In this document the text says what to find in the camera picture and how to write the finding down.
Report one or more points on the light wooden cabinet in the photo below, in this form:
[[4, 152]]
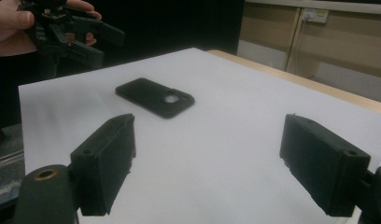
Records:
[[350, 46]]

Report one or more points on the black phone case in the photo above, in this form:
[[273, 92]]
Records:
[[145, 91]]

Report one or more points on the white paper sheet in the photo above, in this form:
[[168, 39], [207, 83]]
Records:
[[226, 140]]

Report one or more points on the aluminium floor rail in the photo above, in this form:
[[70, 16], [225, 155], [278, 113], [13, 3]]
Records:
[[8, 159]]

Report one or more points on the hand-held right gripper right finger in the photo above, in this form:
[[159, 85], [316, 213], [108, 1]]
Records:
[[322, 168]]

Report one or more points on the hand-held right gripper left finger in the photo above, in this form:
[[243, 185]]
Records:
[[100, 174]]

